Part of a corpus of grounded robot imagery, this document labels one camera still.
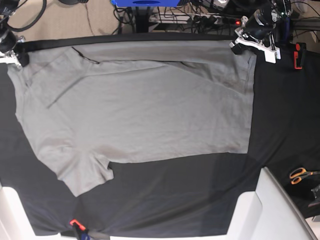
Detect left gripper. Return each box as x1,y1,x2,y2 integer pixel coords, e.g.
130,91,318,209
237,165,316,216
229,0,293,63

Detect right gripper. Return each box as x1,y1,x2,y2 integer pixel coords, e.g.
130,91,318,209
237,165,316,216
0,27,30,67

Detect grey T-shirt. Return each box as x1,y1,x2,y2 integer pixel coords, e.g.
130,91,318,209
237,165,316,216
7,41,257,196

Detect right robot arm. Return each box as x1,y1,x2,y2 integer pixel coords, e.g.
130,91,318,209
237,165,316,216
0,0,47,69

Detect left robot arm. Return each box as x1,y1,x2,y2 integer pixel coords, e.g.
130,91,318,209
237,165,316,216
229,0,293,64

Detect red black clamp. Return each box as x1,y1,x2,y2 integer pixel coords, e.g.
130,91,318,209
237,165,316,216
293,42,307,70

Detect blue stand base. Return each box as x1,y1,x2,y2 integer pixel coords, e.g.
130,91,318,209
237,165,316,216
111,0,180,7

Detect black metal object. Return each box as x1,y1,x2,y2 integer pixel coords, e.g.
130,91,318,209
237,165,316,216
308,185,320,208

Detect black table cloth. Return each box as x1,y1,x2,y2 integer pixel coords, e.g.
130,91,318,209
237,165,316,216
0,33,320,238

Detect white bin right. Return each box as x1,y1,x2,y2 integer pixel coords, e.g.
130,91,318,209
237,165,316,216
226,167,317,240

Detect white bin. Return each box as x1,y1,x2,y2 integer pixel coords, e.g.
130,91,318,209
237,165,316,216
226,167,317,240
0,185,36,240

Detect white bin left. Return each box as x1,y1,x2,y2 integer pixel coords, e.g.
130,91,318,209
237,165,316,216
0,185,36,240

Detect red blue front clamp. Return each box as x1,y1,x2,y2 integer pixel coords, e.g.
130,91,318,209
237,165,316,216
69,219,91,240

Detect orange handled scissors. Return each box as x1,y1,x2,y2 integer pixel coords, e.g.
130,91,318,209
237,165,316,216
289,167,320,185

